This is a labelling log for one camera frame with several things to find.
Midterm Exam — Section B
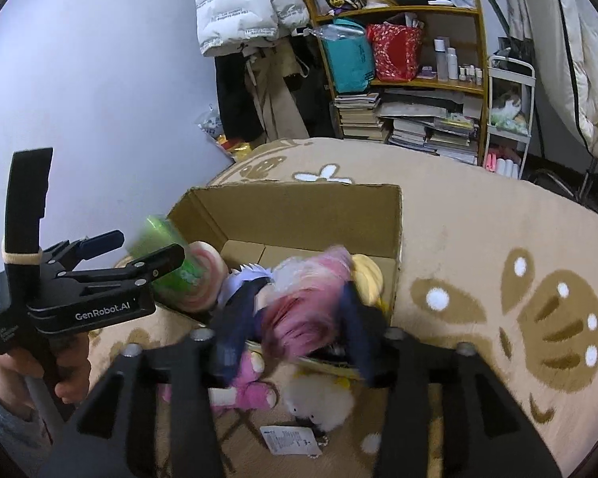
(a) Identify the yellow plush toy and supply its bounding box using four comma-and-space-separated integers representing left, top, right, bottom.
351, 253, 386, 306

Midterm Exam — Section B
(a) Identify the white wire cart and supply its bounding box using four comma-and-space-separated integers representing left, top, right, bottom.
482, 54, 536, 181

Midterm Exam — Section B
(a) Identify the stack of books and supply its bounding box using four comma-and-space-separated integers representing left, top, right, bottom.
333, 93, 386, 141

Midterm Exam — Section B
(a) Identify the white fluffy plush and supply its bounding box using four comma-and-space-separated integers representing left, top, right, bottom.
260, 375, 356, 459

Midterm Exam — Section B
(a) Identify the purple-haired plush doll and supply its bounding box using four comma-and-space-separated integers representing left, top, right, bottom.
218, 263, 281, 339

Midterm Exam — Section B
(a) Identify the red patterned bag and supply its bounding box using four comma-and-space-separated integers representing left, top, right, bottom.
365, 13, 425, 83

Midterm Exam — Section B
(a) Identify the teal bag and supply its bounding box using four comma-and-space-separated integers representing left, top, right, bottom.
321, 18, 378, 95

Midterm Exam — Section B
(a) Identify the magenta bear plush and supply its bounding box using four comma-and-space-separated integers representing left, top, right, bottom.
161, 347, 278, 413

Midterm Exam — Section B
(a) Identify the wooden shelf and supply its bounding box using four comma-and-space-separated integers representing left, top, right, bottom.
298, 0, 490, 166

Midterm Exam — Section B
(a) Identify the dark hanging garment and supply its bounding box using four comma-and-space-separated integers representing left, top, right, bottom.
288, 34, 338, 139

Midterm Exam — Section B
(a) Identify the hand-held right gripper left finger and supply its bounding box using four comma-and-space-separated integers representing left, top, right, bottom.
40, 293, 261, 478

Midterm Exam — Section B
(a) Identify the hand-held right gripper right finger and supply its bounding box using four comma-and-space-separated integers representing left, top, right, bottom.
340, 288, 562, 478

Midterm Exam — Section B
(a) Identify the beige hanging coat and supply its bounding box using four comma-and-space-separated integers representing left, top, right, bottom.
246, 41, 311, 143

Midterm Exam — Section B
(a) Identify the pink swirl roll plush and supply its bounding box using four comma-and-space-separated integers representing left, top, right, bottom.
181, 241, 229, 314

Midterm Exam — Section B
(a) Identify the tall white bottle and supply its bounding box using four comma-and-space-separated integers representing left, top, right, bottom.
433, 37, 452, 82

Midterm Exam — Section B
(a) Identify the green tissue pack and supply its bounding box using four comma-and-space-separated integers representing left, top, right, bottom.
128, 214, 208, 306

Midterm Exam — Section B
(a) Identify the green white bundle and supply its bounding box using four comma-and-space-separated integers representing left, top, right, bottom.
490, 86, 527, 133

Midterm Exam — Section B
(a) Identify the white puffer jacket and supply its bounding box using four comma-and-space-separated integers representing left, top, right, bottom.
195, 0, 311, 57

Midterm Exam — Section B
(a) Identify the plastic bag with yellow contents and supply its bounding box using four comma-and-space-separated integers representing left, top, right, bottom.
196, 104, 253, 163

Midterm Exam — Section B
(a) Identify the pile of magazines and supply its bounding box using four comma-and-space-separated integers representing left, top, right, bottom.
378, 88, 482, 166

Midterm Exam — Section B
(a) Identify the pale pink plush doll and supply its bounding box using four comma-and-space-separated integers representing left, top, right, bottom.
258, 245, 356, 360

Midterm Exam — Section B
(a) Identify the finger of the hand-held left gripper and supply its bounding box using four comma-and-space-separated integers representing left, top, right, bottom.
55, 244, 186, 292
42, 230, 125, 272

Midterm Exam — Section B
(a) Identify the person's left hand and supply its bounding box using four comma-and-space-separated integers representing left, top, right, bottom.
0, 331, 91, 409

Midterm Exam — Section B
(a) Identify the black hanging garment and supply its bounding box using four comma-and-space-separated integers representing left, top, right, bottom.
214, 52, 266, 143

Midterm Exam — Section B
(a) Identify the cardboard box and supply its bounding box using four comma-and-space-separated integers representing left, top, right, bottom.
166, 182, 404, 377

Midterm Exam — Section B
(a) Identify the person's left forearm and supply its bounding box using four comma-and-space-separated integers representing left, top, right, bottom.
0, 366, 49, 455

